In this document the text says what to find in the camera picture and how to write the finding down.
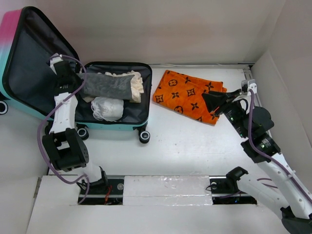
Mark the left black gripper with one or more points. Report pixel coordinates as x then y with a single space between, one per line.
79 80

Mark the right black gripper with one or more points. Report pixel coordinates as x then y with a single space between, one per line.
224 99

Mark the orange patterned towel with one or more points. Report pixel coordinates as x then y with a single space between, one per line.
183 94

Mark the white drawstring bag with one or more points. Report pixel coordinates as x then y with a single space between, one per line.
108 109

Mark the grey cream fleece blanket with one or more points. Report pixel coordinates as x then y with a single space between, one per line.
126 86

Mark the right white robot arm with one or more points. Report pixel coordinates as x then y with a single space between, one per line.
292 204

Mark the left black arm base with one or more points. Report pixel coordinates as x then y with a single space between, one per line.
101 195

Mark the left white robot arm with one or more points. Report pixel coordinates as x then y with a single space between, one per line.
64 148

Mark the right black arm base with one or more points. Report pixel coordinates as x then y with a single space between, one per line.
224 189

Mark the teal pink open suitcase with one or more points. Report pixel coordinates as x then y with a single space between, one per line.
27 40

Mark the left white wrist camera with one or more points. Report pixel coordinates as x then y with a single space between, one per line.
55 58

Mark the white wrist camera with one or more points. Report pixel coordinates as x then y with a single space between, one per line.
247 86
55 58

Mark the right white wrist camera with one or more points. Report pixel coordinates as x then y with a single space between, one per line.
247 86

